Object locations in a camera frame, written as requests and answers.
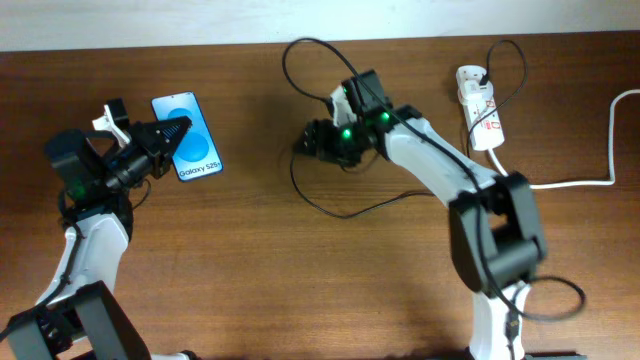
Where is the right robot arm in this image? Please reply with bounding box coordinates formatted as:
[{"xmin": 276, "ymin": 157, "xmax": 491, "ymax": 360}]
[{"xmin": 293, "ymin": 70, "xmax": 548, "ymax": 359}]

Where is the black charger cable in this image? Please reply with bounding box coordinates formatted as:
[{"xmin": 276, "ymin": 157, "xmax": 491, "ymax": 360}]
[{"xmin": 288, "ymin": 39, "xmax": 528, "ymax": 220}]

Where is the white power strip cord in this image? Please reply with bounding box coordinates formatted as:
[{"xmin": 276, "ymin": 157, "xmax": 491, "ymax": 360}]
[{"xmin": 485, "ymin": 88, "xmax": 640, "ymax": 190}]

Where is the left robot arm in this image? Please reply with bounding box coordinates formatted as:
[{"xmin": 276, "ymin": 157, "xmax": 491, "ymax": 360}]
[{"xmin": 1, "ymin": 116, "xmax": 191, "ymax": 359}]

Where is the blue Galaxy smartphone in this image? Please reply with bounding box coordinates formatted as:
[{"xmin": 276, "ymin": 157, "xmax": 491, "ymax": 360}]
[{"xmin": 151, "ymin": 91, "xmax": 224, "ymax": 182}]

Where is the white charger plug adapter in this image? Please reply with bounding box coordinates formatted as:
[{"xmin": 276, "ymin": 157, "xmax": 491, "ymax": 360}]
[{"xmin": 458, "ymin": 79, "xmax": 494, "ymax": 105}]

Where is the white power strip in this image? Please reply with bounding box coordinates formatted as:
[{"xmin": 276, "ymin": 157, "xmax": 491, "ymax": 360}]
[{"xmin": 455, "ymin": 65, "xmax": 505, "ymax": 151}]

